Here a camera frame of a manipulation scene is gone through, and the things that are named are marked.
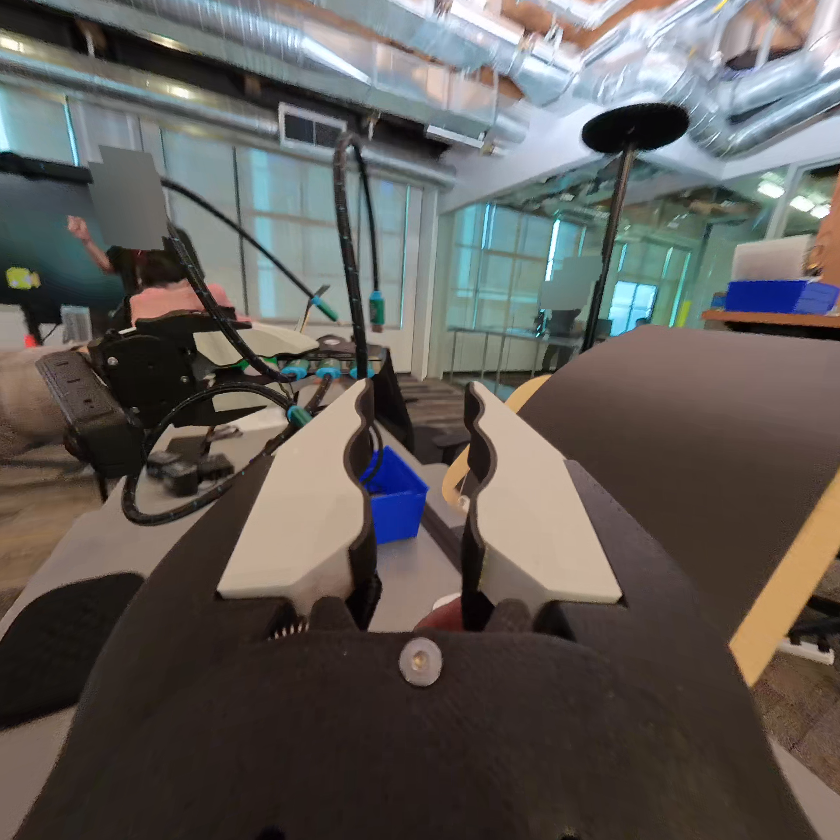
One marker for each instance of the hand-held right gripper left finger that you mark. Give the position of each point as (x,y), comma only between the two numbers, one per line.
(295,525)

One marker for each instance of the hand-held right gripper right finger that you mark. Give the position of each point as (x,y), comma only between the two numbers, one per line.
(545,525)

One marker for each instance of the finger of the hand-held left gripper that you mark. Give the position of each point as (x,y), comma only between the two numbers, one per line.
(256,341)

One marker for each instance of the black hdmi switch box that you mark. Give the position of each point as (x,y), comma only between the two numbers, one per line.
(387,394)

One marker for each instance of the blue divided plastic bin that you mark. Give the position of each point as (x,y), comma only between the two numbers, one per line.
(394,505)

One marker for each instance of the black box device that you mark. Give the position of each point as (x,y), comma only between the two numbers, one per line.
(190,473)

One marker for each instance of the black board with wooden edge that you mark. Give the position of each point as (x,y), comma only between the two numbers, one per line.
(709,473)

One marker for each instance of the black monitor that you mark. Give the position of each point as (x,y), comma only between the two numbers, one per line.
(40,236)

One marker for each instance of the black textured pad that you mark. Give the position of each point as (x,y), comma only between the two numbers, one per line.
(66,643)

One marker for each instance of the small blue bin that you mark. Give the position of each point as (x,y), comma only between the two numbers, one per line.
(781,297)

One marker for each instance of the black stand pole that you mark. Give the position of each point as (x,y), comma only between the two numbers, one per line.
(633,197)

